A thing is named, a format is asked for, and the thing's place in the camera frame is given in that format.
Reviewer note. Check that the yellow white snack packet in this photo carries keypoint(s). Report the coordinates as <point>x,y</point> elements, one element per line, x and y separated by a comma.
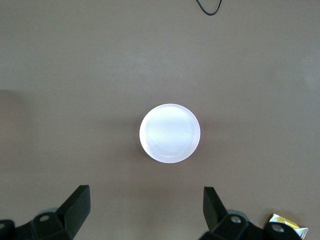
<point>300,231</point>

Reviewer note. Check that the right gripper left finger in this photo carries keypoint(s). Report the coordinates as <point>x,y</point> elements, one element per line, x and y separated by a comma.
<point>75,207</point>

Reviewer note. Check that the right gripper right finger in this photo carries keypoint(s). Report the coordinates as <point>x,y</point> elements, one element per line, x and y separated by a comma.
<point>215,212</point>

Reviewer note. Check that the pink round plate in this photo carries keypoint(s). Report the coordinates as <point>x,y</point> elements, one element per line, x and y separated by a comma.
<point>170,133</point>

